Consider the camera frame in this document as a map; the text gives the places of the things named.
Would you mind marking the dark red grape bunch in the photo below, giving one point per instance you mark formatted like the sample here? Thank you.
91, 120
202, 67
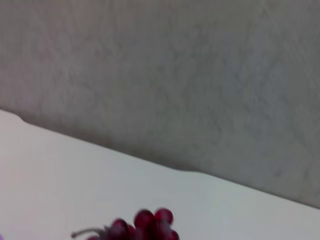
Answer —
145, 222

